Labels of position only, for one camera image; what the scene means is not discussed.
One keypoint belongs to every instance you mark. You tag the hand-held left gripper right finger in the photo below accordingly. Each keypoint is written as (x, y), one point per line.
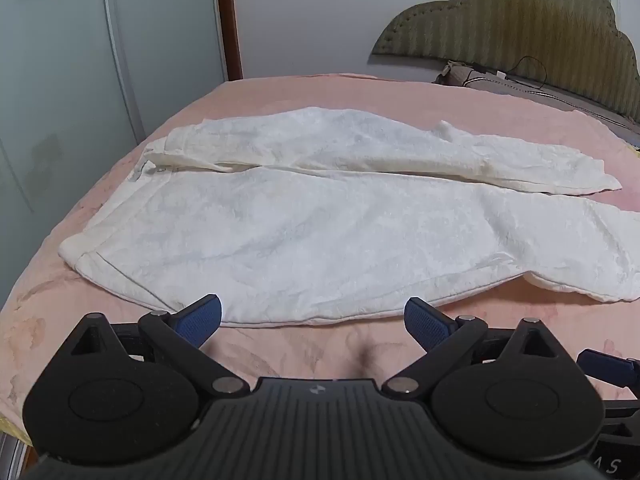
(425, 322)

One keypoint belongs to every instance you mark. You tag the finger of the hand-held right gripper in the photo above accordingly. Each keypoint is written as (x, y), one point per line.
(607, 366)

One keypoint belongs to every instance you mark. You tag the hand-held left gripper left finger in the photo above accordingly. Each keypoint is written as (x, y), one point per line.
(201, 317)

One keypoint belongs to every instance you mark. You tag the pink bed sheet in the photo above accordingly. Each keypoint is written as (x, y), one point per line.
(400, 95)

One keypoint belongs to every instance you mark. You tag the grey-brown pillow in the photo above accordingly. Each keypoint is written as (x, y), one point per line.
(500, 86)

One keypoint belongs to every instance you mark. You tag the floral glass door wardrobe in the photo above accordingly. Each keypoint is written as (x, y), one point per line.
(60, 60)

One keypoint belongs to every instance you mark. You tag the olive padded headboard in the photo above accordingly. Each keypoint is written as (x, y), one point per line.
(525, 20)

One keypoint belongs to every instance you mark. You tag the brown wooden door frame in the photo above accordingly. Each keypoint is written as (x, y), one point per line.
(231, 20)

